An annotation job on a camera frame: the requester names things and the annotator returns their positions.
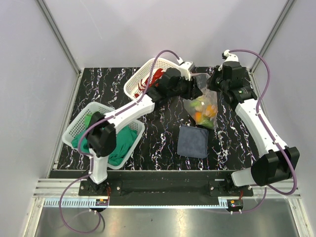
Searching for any fake green fruit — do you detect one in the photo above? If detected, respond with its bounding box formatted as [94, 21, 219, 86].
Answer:
[198, 117, 215, 129]

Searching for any aluminium frame rail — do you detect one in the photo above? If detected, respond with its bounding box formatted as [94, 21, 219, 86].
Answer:
[249, 0, 297, 75]
[36, 0, 83, 76]

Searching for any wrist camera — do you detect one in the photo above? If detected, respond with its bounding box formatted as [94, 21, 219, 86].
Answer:
[222, 49, 239, 63]
[177, 58, 195, 81]

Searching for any clear zip top bag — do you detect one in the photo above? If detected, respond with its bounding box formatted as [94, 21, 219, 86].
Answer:
[183, 73, 218, 130]

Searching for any folded dark blue towel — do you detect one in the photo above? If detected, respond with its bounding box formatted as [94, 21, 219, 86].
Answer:
[177, 125, 209, 159]

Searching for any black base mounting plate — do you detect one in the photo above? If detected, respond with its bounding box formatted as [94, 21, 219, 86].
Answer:
[79, 179, 254, 197]

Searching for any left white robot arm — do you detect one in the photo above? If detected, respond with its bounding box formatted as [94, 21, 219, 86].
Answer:
[85, 68, 202, 196]

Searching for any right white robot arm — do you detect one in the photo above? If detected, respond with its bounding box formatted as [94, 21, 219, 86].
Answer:
[207, 61, 300, 196]

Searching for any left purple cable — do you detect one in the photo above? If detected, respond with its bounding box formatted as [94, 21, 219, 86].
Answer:
[59, 49, 185, 234]

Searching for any fake orange fruit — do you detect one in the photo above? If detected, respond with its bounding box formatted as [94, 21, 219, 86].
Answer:
[194, 112, 202, 122]

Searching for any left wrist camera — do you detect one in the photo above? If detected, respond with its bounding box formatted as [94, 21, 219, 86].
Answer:
[177, 58, 195, 81]

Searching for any right aluminium frame rail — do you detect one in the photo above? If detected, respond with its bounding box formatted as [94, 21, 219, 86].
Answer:
[249, 0, 297, 75]

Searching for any red fake lobster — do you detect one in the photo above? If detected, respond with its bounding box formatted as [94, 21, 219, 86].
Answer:
[137, 68, 164, 92]

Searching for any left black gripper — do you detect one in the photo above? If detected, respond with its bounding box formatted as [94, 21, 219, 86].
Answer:
[168, 74, 202, 101]

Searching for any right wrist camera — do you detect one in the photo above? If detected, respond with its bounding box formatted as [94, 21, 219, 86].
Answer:
[222, 49, 239, 63]

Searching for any white rectangular laundry basket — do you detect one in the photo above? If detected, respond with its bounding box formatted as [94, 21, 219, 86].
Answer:
[62, 102, 145, 170]

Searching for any white oval perforated basket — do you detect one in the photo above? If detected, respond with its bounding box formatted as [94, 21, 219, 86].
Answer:
[123, 57, 179, 100]

